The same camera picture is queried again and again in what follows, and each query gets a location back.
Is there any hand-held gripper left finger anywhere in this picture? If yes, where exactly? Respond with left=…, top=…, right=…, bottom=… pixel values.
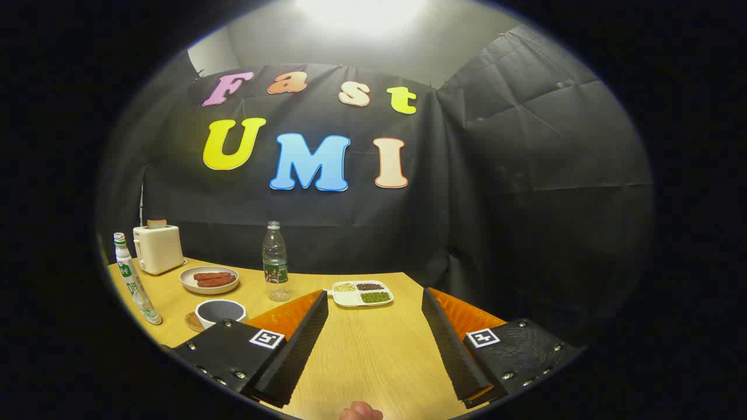
left=169, top=290, right=329, bottom=409

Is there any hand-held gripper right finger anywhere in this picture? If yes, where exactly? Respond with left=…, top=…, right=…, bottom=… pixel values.
left=421, top=287, right=581, bottom=409

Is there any white cup wooden handle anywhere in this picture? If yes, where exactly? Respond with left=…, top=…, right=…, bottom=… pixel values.
left=194, top=299, right=247, bottom=330

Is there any white juice bottle green label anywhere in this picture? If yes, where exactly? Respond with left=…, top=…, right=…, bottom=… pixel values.
left=113, top=232, right=163, bottom=326

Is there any clear plastic water bottle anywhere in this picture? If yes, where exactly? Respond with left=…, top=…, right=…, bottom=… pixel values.
left=262, top=221, right=291, bottom=302

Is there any white divided dish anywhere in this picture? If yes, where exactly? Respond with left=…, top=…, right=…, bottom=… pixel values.
left=327, top=280, right=395, bottom=309

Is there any wooden table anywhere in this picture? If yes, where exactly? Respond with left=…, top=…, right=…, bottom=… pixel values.
left=107, top=257, right=508, bottom=420

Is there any white round plate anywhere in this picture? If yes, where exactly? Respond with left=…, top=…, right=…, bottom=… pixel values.
left=179, top=266, right=240, bottom=295

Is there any black backdrop cloth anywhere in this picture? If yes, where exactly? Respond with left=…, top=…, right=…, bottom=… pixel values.
left=99, top=26, right=654, bottom=345

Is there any cream toaster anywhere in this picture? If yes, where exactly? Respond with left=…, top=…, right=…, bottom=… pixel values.
left=132, top=225, right=186, bottom=276

